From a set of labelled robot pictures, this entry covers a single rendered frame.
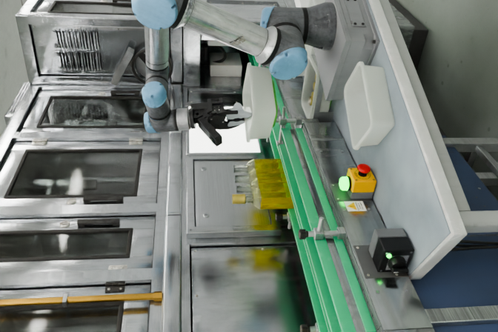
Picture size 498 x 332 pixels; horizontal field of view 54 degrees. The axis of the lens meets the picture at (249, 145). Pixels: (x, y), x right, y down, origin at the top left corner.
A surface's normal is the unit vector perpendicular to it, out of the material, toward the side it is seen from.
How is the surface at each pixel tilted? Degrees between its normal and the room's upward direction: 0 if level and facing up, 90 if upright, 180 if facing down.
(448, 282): 90
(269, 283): 89
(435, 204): 0
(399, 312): 90
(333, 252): 90
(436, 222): 0
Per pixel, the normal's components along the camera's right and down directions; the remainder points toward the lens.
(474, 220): 0.11, -0.59
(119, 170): 0.07, -0.82
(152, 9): -0.02, 0.73
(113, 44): 0.11, 0.57
